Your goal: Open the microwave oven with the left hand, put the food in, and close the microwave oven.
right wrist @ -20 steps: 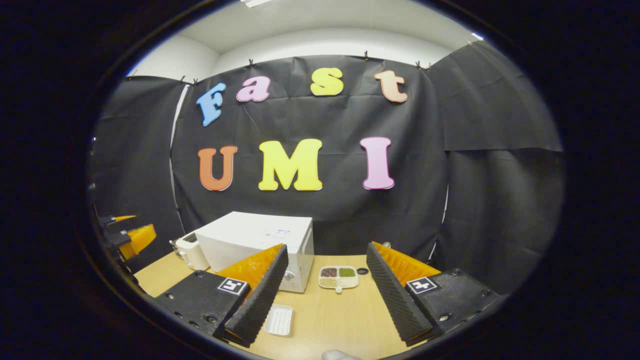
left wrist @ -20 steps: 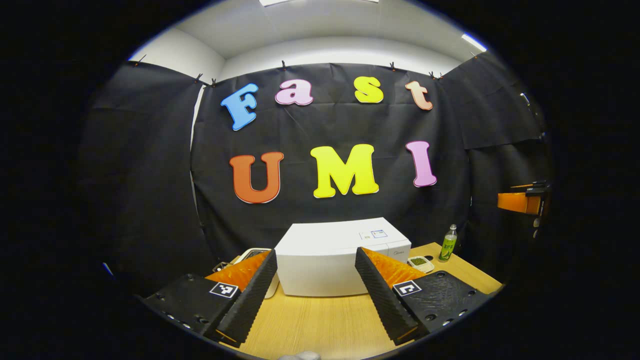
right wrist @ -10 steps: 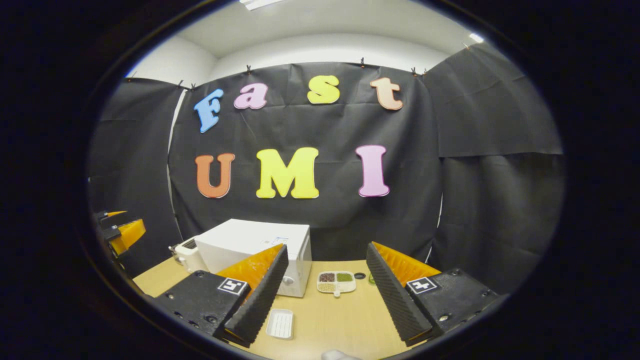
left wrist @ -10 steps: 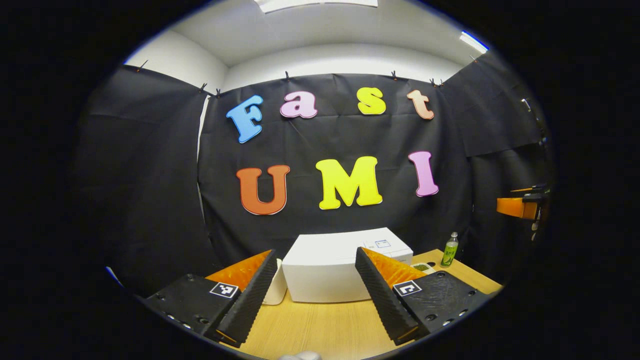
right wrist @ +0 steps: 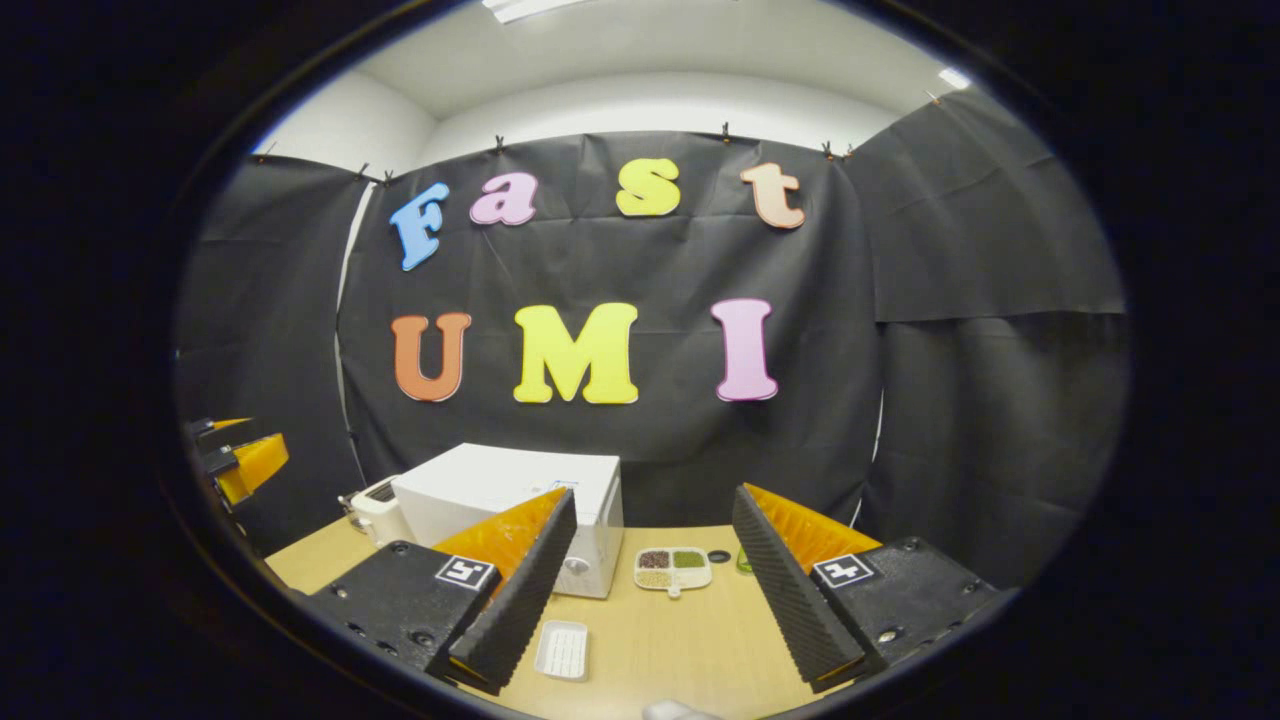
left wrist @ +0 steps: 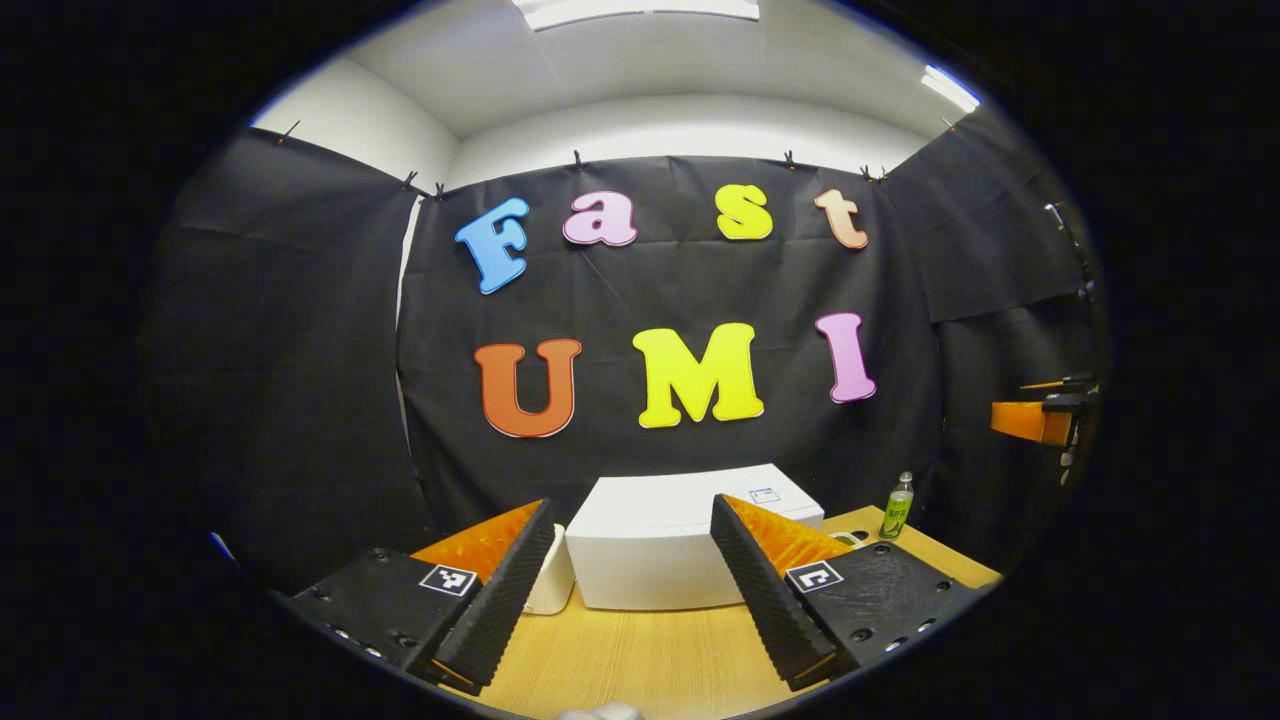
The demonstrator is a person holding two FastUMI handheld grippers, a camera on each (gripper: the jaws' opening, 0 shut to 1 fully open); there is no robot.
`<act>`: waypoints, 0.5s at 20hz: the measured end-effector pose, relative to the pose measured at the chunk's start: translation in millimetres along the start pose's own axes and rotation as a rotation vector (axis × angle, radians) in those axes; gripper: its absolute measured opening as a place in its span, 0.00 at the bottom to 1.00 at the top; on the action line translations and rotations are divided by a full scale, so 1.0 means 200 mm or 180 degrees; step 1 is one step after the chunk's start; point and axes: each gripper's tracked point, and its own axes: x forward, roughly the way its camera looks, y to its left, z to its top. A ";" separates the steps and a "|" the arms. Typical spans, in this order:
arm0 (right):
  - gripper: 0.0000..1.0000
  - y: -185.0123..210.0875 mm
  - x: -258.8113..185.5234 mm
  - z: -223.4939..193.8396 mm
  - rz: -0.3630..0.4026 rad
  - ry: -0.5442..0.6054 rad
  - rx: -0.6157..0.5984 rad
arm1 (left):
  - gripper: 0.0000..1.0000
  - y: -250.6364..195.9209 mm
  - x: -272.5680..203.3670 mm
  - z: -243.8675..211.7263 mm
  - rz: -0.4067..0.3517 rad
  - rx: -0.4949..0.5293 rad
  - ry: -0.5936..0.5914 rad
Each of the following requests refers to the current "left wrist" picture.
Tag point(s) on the green label drink bottle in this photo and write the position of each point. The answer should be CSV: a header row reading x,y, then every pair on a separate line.
x,y
895,515

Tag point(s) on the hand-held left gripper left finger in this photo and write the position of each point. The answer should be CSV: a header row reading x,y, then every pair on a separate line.
x,y
500,600

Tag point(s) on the ceiling light panel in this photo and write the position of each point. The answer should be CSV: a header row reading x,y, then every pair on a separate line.
x,y
635,10
950,88

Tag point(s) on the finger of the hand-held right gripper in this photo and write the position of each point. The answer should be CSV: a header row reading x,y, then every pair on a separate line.
x,y
1065,382
1030,422

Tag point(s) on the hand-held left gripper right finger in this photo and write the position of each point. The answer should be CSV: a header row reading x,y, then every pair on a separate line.
x,y
760,600

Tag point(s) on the black backdrop cloth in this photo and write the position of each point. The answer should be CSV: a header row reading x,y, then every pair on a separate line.
x,y
300,350

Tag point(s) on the white tabletop device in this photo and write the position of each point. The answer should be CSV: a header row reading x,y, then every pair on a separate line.
x,y
555,585

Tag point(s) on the white microwave oven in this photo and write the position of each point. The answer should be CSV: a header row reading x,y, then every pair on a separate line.
x,y
650,540

